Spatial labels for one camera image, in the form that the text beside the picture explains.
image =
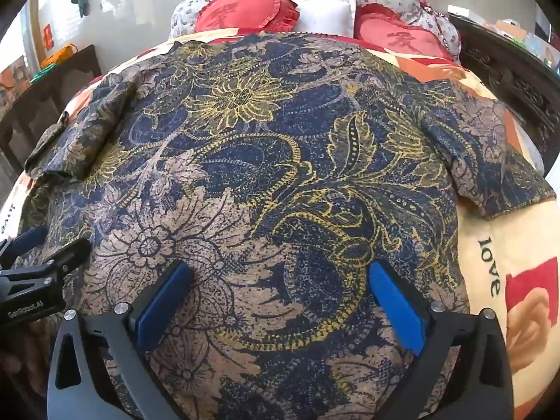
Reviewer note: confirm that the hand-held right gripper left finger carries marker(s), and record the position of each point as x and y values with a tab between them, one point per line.
166	302

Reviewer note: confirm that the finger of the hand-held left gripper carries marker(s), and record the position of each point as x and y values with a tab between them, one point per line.
72	253
26	238

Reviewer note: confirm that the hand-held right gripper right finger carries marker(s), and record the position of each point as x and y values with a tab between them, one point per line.
393	310

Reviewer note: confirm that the blue gold floral shirt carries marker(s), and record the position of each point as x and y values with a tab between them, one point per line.
280	162

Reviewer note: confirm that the printed rose blanket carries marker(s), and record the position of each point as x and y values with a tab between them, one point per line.
503	245

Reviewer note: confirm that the dark wooden cabinet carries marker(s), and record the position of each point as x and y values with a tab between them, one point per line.
65	78

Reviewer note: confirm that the green packet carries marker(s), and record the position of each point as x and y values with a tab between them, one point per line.
43	72

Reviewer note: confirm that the yellow orange bag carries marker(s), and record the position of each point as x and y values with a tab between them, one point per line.
59	54

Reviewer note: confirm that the dark carved wooden furniture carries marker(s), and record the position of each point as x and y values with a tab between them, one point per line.
503	70

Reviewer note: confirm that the red heart pillow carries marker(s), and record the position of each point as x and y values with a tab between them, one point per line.
236	13
393	30

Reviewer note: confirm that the pile of colourful packets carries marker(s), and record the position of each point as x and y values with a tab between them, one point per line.
525	37

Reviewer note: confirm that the white pillow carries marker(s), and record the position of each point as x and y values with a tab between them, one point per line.
323	15

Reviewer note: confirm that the red wall paper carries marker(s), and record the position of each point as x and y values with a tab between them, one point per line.
49	36

